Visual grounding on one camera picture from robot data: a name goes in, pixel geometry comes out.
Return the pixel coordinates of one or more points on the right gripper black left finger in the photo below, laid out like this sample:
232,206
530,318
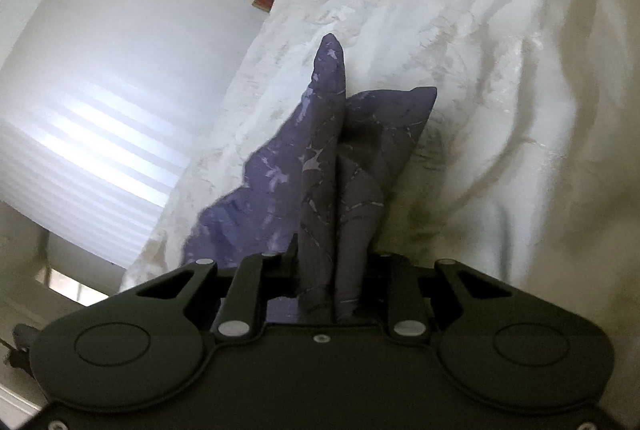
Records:
145,344

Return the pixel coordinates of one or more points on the purple marble-pattern hooded jacket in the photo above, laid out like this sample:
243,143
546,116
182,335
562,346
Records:
321,182

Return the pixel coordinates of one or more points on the red picture frame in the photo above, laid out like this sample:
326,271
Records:
264,5

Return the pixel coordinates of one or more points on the cream embroidered bedspread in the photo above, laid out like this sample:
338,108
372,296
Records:
528,168

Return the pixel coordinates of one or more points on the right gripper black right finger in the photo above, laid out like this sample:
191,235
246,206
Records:
495,342

